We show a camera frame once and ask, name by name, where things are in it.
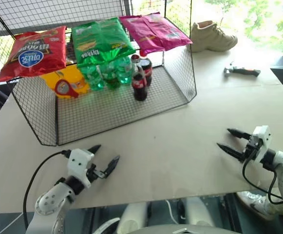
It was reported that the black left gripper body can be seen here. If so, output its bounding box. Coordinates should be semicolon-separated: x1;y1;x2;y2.
86;163;108;184

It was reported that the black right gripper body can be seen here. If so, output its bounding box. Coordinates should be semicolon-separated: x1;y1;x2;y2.
243;134;262;162

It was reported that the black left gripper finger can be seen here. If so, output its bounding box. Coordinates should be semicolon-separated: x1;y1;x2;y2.
103;155;121;179
87;144;102;155

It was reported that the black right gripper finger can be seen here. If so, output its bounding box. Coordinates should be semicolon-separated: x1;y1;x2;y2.
226;128;252;141
216;143;247;163

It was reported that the green soda bottle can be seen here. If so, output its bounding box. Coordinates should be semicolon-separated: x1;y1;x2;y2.
79;64;106;92
99;60;121;91
116;56;135;86

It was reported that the cola bottle red label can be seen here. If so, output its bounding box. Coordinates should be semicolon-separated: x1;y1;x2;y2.
140;55;153;87
131;54;148;102

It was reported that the white rounded robot leg shell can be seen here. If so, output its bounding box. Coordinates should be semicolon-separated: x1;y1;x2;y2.
118;201;152;234
184;196;215;228

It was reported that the white sneaker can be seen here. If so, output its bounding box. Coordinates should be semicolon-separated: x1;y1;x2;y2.
236;190;283;221

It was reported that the yellow chip bag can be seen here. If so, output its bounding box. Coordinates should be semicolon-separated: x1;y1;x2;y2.
39;65;89;99

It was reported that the grey curved robot torso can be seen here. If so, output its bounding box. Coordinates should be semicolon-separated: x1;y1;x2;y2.
129;223;238;234

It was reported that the beige high-top shoe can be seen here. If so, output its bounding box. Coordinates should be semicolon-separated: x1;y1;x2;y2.
190;21;239;53

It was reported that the green chip bag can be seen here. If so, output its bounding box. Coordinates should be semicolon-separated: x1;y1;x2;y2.
71;17;137;69

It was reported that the red chip bag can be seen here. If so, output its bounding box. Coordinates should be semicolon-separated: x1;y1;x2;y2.
0;24;67;84

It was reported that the pink chip bag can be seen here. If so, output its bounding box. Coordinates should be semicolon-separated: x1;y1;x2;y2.
118;12;193;58

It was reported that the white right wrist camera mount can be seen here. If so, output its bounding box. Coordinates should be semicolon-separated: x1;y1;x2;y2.
251;125;271;164

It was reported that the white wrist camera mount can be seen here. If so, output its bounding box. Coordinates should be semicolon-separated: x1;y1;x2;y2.
251;125;271;164
67;148;95;189

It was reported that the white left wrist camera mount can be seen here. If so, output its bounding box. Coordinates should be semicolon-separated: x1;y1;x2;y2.
67;148;95;189

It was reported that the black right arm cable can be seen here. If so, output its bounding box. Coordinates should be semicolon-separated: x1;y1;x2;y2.
242;156;283;205

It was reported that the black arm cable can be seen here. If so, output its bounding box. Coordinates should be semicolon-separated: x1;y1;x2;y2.
242;156;283;205
22;150;72;230

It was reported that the black wire mesh rack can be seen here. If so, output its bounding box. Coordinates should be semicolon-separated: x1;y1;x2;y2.
0;0;197;147

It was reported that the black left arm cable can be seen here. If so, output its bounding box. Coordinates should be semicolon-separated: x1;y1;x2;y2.
22;150;72;230

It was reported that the thin white cable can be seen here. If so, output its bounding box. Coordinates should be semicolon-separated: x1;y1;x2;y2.
164;199;179;224

